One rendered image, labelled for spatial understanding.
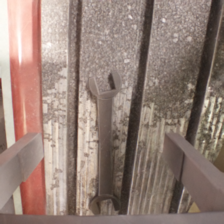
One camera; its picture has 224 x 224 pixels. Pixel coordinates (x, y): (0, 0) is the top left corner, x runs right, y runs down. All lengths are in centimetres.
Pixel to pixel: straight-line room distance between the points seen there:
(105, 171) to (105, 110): 11
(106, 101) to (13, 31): 18
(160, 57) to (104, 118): 12
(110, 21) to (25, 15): 13
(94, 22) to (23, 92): 16
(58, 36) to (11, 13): 8
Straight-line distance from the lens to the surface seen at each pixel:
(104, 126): 26
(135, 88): 27
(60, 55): 26
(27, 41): 31
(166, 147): 16
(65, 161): 30
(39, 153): 17
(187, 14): 28
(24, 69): 30
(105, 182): 31
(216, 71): 30
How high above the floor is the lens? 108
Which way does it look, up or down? 75 degrees down
